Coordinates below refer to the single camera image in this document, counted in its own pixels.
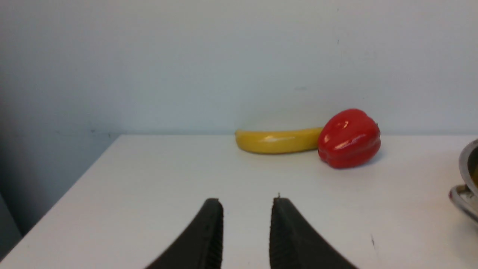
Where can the red bell pepper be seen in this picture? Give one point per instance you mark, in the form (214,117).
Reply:
(349,139)

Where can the stainless steel pot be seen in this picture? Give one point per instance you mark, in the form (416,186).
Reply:
(464,197)

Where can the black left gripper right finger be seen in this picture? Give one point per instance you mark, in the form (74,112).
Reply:
(294,244)

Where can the yellow banana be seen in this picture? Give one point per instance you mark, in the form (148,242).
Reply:
(278,142)

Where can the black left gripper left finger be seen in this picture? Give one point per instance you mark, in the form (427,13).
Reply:
(200,245)

